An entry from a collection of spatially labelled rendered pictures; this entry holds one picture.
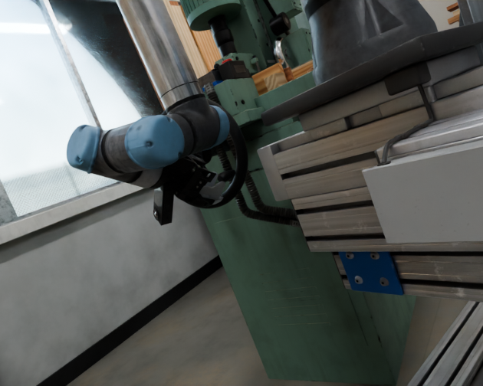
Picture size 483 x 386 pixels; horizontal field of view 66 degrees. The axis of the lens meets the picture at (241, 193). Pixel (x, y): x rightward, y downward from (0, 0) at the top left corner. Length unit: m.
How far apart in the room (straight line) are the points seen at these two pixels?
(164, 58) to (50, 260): 1.69
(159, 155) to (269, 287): 0.77
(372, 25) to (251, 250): 0.86
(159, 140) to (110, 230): 1.87
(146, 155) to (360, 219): 0.30
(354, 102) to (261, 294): 0.89
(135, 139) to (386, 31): 0.34
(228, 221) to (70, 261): 1.25
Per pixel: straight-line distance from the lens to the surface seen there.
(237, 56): 1.24
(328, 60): 0.47
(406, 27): 0.47
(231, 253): 1.24
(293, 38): 1.34
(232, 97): 0.97
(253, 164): 1.08
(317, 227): 0.57
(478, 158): 0.29
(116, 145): 0.58
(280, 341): 1.32
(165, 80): 0.67
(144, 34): 0.69
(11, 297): 2.15
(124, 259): 2.41
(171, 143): 0.55
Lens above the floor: 0.78
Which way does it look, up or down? 6 degrees down
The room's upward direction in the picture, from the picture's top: 21 degrees counter-clockwise
